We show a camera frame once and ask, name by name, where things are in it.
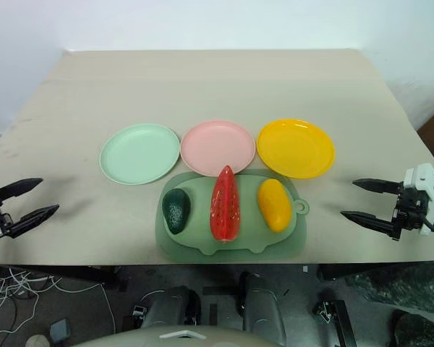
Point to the light green plate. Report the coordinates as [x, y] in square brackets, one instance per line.
[139, 153]

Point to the yellow mango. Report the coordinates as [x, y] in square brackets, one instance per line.
[275, 204]

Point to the black table leg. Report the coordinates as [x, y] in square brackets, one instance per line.
[94, 274]

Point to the grey floor box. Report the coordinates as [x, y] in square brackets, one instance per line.
[59, 329]

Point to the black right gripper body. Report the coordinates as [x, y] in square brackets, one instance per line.
[409, 211]

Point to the dark green avocado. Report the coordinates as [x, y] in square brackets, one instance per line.
[176, 211]

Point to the grey robot torso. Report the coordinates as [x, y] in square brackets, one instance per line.
[188, 336]

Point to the grey robot left leg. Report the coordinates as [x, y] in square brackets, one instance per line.
[170, 307]

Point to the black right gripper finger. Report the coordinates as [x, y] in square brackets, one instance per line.
[376, 185]
[369, 219]

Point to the dark camouflage bag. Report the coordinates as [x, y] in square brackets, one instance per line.
[401, 285]

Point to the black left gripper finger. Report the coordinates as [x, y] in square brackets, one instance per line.
[34, 217]
[20, 188]

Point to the green silicone tray mat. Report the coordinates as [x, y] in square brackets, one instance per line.
[188, 242]

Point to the grey robot leg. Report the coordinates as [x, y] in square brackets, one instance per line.
[262, 307]
[170, 307]

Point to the pink plate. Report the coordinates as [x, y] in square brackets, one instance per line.
[217, 146]

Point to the grey robot right leg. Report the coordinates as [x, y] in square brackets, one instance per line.
[262, 307]

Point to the yellow plate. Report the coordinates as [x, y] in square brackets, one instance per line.
[296, 147]

